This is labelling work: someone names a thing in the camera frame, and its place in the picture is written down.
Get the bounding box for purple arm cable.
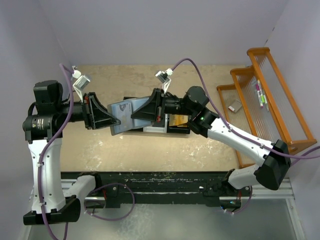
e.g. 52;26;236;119
38;63;76;240
171;58;320;161

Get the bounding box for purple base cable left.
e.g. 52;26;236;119
83;182;136;221

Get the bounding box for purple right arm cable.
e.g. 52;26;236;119
171;58;320;161

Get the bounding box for grey card holder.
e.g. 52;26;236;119
107;97;152;136

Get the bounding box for gold cards stack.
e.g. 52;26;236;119
169;114;189;128

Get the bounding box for green marker pen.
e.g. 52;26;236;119
259;93;270;112

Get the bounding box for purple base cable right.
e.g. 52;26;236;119
221;186;253;216

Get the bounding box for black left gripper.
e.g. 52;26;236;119
56;91;121;129

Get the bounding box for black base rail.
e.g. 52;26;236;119
85;171;252;209

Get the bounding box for black bin with gold cards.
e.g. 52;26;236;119
165;114;191;136

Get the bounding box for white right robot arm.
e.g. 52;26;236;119
131;86;291;196

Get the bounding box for orange wooden rack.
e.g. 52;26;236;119
216;47;317;155

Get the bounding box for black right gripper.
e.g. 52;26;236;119
131;88;195;123

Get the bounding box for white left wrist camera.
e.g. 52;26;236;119
72;69;91;102

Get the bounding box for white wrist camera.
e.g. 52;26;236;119
155;68;173;94
72;69;91;102

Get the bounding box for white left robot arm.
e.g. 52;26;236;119
22;80;121;226

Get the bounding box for pink marker pen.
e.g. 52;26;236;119
255;80;263;102

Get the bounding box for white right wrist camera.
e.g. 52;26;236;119
155;68;173;94

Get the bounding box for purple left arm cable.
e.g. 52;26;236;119
38;63;76;240

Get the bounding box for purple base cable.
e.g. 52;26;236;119
221;186;253;216
83;182;136;221

